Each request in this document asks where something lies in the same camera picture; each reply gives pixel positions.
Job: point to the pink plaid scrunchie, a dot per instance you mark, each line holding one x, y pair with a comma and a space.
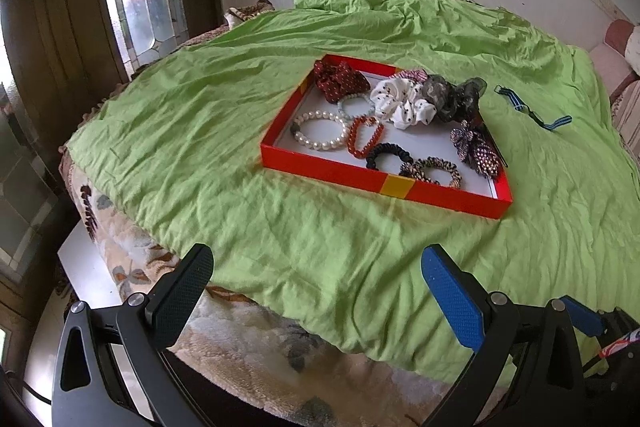
415, 74

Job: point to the dark red dotted scrunchie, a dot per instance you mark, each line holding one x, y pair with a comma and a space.
340, 79

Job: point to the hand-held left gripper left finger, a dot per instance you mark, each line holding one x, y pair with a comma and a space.
182, 297

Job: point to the green bed sheet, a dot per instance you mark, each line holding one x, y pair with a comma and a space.
200, 132

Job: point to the dark grey sheer scrunchie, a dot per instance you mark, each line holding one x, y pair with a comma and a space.
450, 97

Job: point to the black rhinestone hair claw clip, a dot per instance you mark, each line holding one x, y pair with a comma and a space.
475, 152

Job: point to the beige floral blanket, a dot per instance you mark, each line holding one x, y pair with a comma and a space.
250, 347

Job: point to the pink cushion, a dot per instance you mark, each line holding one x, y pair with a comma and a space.
615, 52

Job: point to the red cardboard box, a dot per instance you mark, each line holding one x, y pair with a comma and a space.
350, 177

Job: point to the striped pink sofa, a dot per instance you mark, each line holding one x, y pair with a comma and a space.
630, 107

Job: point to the leopard print scrunchie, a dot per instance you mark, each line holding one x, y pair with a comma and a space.
435, 163

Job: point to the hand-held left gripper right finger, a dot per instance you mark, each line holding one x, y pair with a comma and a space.
450, 297

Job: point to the black scrunchie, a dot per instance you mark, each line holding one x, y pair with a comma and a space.
380, 149

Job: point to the white knit pillow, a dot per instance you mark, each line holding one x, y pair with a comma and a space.
634, 52

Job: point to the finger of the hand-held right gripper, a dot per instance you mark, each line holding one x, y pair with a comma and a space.
582, 317

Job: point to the white dotted scrunchie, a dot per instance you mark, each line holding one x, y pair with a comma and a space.
400, 99

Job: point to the white side table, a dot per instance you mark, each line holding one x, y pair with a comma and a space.
95, 267

